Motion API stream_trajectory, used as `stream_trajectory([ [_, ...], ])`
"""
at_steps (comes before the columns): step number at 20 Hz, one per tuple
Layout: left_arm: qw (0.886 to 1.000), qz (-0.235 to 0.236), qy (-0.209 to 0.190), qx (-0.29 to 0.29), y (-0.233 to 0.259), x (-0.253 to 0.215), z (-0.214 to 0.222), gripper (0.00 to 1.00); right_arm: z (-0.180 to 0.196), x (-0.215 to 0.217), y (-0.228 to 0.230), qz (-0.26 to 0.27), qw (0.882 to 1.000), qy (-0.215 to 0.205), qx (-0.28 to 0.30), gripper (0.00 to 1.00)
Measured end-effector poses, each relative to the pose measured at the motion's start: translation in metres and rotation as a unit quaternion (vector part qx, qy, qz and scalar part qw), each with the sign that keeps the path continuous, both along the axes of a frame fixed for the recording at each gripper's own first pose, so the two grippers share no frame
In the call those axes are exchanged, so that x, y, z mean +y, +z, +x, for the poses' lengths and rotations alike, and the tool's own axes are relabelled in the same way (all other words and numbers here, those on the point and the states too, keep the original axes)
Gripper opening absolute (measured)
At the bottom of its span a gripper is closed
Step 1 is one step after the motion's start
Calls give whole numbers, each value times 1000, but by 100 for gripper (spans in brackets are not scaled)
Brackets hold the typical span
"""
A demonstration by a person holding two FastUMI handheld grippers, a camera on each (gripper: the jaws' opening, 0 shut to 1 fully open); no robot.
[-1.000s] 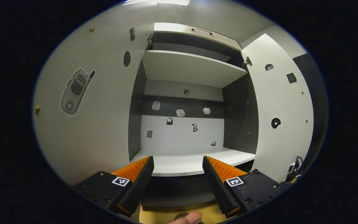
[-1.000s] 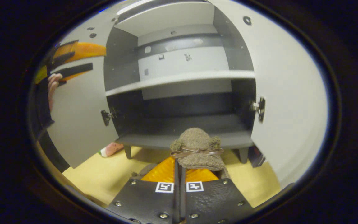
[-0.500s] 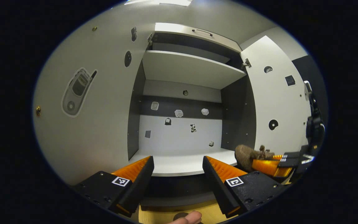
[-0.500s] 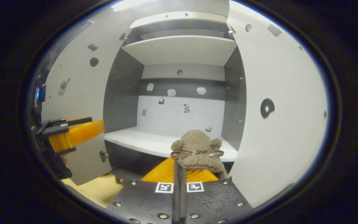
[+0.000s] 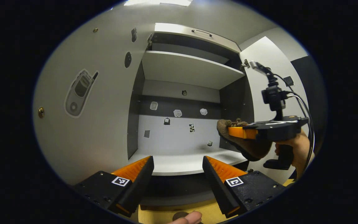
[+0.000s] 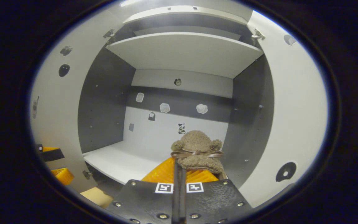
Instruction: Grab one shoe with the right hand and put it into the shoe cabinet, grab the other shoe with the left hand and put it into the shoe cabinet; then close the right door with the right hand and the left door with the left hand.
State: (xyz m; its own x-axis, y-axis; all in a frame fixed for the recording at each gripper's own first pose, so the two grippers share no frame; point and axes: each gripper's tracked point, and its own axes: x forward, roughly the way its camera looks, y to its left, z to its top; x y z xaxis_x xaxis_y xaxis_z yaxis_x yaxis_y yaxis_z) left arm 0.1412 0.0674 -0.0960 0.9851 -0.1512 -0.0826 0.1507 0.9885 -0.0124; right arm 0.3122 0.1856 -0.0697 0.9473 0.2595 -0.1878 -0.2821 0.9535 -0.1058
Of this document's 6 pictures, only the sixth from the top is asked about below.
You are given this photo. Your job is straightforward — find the brown fuzzy shoe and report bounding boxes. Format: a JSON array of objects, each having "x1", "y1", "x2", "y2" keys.
[{"x1": 171, "y1": 130, "x2": 228, "y2": 180}]

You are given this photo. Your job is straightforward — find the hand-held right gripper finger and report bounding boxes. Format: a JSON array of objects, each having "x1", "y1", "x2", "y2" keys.
[
  {"x1": 180, "y1": 168, "x2": 253, "y2": 224},
  {"x1": 106, "y1": 157, "x2": 180, "y2": 224}
]

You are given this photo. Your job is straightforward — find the white shoe cabinet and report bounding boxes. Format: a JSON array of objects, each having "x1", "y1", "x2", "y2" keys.
[{"x1": 77, "y1": 5, "x2": 275, "y2": 195}]

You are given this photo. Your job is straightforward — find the white cabinet drawer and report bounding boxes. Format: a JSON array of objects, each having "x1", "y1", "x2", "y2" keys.
[{"x1": 124, "y1": 5, "x2": 248, "y2": 25}]

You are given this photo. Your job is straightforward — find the white cabinet door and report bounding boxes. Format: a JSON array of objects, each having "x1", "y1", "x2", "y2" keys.
[
  {"x1": 238, "y1": 11, "x2": 329, "y2": 209},
  {"x1": 29, "y1": 8, "x2": 126, "y2": 194}
]

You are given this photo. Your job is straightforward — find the white cabinet shelf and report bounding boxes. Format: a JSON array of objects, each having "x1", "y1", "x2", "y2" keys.
[
  {"x1": 83, "y1": 140, "x2": 173, "y2": 184},
  {"x1": 106, "y1": 32, "x2": 264, "y2": 79}
]

